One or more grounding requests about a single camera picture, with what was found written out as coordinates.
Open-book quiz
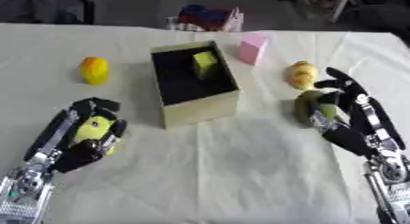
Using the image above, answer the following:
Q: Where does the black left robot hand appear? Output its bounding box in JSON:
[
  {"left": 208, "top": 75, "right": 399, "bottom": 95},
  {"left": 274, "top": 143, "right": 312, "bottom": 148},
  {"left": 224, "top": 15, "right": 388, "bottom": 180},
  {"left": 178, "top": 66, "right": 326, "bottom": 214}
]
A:
[{"left": 22, "top": 96, "right": 130, "bottom": 174}]

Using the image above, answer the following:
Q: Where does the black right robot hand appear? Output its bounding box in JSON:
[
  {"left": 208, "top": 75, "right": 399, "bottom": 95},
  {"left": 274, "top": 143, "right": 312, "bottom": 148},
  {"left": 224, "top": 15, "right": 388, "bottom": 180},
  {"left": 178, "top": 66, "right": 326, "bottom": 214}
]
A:
[{"left": 307, "top": 67, "right": 407, "bottom": 165}]

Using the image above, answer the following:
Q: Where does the yellow toy ball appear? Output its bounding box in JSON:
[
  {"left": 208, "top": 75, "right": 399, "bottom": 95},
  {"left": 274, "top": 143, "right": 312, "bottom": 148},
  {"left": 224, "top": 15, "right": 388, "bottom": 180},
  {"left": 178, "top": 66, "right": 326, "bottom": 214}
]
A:
[{"left": 71, "top": 115, "right": 121, "bottom": 155}]

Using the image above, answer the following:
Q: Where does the green toy fruit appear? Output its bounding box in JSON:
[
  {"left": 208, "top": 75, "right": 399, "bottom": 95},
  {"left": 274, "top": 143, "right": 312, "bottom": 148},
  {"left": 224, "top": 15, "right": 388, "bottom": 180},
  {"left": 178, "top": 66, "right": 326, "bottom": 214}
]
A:
[{"left": 293, "top": 90, "right": 340, "bottom": 127}]

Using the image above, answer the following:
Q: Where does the tan cardboard box black inside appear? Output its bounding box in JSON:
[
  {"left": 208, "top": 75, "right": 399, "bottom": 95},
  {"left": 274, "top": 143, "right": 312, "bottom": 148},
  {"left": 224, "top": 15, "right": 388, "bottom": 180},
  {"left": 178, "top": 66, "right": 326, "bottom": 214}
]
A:
[{"left": 148, "top": 40, "right": 243, "bottom": 130}]

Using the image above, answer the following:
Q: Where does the pale yellow toy fruit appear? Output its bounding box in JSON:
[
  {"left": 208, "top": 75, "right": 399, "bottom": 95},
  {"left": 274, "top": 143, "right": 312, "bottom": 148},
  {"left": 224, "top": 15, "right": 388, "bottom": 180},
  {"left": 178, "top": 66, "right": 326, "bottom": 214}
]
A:
[{"left": 286, "top": 60, "right": 320, "bottom": 91}]

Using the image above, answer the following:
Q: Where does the orange yellow toy fruit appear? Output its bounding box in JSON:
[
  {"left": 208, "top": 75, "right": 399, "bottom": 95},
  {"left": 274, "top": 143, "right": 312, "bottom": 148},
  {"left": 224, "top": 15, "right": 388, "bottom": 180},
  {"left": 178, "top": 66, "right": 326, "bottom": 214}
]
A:
[{"left": 78, "top": 56, "right": 111, "bottom": 86}]

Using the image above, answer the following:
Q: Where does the pink block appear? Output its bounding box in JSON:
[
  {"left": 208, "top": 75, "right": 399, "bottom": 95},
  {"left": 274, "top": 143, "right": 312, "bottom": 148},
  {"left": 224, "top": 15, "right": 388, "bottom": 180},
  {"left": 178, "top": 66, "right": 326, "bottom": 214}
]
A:
[{"left": 235, "top": 32, "right": 271, "bottom": 66}]

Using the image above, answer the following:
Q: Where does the yellow-green block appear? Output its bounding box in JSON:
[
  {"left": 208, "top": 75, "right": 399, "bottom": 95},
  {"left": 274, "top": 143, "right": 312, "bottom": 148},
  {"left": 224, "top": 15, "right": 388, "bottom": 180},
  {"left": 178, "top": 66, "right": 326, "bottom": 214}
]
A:
[{"left": 190, "top": 50, "right": 220, "bottom": 80}]

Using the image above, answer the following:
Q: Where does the bag with red blue contents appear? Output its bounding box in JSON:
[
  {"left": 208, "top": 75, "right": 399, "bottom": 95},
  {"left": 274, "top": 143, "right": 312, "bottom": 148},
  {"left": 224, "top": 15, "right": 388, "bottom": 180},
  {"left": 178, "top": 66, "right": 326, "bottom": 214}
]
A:
[{"left": 165, "top": 4, "right": 245, "bottom": 33}]

